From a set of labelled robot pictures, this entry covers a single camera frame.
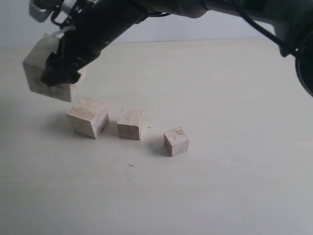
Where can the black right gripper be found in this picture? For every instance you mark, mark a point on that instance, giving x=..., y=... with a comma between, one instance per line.
x=79, y=47

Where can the second largest wooden cube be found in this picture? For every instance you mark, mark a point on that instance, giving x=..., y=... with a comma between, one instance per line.
x=88, y=117

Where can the smallest wooden cube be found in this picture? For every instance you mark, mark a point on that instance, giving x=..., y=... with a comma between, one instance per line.
x=176, y=141

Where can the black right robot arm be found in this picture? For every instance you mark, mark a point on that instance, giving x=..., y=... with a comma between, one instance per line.
x=287, y=23

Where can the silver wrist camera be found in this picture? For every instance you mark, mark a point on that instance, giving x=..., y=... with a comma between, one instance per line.
x=40, y=10

